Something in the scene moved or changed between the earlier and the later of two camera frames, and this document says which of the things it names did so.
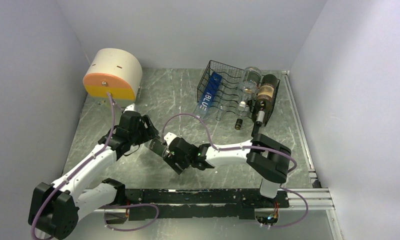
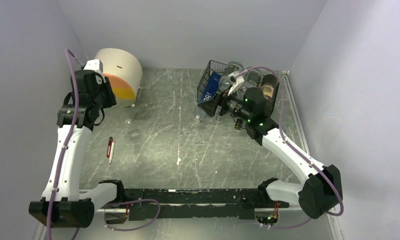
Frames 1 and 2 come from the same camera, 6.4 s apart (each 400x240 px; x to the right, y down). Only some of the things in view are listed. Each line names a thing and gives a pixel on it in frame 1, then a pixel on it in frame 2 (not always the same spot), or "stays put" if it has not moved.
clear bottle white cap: (159, 147) to (232, 67)
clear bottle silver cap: (251, 81) stays put
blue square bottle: (207, 97) stays put
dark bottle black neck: (263, 105) stays put
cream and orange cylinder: (116, 71) stays put
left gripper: (149, 132) to (105, 84)
